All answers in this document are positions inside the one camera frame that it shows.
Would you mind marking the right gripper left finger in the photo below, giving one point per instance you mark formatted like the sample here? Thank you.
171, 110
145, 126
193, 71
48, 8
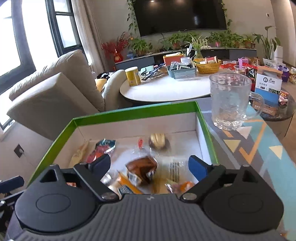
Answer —
91, 175

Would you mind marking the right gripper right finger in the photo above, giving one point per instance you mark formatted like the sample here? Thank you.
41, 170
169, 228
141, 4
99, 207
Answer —
208, 177

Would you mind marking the long yellow snack packet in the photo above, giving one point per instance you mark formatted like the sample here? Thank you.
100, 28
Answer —
79, 155

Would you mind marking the pink blue snack packet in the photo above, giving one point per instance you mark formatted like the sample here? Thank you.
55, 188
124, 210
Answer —
102, 147

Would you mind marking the orange snack packet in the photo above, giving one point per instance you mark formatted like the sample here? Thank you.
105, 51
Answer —
122, 182

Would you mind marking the green cardboard box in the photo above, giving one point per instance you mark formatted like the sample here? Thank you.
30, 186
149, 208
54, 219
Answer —
183, 123

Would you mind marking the clear glass mug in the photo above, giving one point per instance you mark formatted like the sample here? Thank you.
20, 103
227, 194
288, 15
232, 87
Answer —
230, 94

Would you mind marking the beige sofa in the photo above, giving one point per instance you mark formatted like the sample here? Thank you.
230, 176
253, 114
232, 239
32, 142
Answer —
47, 100

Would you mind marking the white round coffee table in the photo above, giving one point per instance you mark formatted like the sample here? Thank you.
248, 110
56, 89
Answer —
167, 89

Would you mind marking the round dark side table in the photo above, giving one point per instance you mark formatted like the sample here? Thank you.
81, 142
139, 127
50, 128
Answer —
279, 117

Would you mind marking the yellow tin can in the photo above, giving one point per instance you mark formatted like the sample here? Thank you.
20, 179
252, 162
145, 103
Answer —
133, 76

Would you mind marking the blue plastic tray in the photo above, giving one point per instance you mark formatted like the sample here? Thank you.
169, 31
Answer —
182, 73

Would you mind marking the yellow woven basket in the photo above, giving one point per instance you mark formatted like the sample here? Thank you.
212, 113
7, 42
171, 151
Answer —
207, 68

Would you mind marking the blue white carton box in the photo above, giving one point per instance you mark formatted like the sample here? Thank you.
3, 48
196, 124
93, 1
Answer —
268, 85

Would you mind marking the orange box on table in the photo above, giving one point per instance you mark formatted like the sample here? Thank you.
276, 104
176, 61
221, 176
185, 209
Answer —
169, 58

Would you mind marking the red flower decoration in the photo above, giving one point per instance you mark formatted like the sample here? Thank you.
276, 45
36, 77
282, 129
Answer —
114, 48

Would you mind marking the dark tv cabinet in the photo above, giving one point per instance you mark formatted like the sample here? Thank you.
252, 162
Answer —
157, 58

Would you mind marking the purple gift bag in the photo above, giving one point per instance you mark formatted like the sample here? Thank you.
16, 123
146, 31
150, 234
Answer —
285, 73

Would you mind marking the tall leafy floor plant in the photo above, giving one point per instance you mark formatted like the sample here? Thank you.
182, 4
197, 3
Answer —
269, 44

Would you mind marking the wall power socket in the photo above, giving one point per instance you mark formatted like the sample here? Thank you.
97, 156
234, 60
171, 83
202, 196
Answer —
19, 150

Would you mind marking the wall mounted television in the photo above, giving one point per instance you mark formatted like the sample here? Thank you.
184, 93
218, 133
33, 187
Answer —
155, 17

